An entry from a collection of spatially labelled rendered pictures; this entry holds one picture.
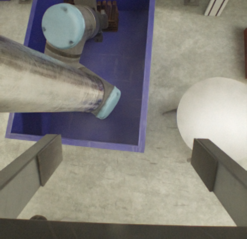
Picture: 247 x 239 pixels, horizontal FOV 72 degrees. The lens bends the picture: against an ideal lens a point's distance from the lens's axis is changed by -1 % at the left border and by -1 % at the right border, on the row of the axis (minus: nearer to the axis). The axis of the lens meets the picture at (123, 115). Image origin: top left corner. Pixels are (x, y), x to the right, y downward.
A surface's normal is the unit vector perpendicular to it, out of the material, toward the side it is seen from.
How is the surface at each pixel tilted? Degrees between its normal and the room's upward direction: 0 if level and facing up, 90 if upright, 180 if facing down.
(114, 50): 0
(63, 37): 35
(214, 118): 0
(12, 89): 88
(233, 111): 0
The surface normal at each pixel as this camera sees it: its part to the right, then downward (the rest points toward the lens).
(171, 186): -0.13, -0.17
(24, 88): 0.89, 0.40
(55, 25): -0.12, 0.44
